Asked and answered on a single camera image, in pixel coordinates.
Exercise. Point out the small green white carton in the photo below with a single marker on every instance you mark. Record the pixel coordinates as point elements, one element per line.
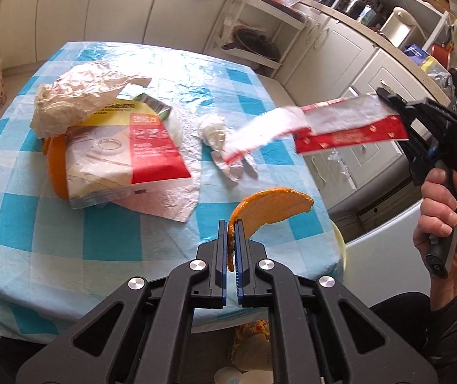
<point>150,103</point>

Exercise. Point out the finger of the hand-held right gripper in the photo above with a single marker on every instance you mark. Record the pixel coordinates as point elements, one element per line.
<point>390,98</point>

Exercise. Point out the blue white checked tablecloth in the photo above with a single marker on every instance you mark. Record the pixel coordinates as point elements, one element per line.
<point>92,240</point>

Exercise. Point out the red pot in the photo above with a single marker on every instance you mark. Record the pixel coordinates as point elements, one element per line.
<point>439,51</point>

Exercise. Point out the white plastic bag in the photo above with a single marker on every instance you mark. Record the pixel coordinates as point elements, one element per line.
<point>76,92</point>

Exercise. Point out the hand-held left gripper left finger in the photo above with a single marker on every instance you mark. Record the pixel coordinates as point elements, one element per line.
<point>223,284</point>

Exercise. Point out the blue box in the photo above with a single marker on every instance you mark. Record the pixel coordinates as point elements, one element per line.
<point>417,51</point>

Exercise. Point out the pale yellow round bin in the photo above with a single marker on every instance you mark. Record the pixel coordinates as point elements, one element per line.
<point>341,248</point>

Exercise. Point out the person's right hand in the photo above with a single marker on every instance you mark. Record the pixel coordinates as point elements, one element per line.
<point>436,208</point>

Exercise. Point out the curved orange peel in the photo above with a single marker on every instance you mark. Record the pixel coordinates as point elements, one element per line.
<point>268,208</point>

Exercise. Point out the open kitchen shelf unit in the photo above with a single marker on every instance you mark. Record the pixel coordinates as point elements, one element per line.
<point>428,7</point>

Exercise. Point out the white shelf rack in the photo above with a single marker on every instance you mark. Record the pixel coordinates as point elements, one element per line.
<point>284,19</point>

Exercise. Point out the white countertop appliance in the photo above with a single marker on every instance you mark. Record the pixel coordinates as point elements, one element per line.
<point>396,24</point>

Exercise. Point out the long red white wrapper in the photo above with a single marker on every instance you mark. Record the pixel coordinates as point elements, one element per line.
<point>352,128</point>

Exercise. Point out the beige speckled countertop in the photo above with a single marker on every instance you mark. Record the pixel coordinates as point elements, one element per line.
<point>366,34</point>

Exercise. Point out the cream kitchen cabinet row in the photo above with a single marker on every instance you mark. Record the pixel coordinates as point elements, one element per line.
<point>112,4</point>

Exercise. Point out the black pan on shelf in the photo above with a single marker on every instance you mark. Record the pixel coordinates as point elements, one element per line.
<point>256,44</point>

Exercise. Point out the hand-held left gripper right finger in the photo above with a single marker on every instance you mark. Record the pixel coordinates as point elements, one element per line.
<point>239,284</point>

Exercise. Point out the yellow red snack package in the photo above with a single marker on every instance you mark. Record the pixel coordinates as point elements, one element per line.
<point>148,148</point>

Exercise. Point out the orange floral patterned packet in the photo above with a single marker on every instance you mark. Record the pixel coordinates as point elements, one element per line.
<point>252,334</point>

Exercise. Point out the clear plastic scrap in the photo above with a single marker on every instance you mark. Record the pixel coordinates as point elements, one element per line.
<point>342,168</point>

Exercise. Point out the large orange peel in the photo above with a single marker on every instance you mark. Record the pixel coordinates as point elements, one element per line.
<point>58,168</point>

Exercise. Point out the cream drawer cabinet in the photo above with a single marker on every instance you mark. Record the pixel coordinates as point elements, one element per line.
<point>344,48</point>

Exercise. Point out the dark metal pot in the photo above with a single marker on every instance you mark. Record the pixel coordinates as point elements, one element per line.
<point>354,7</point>

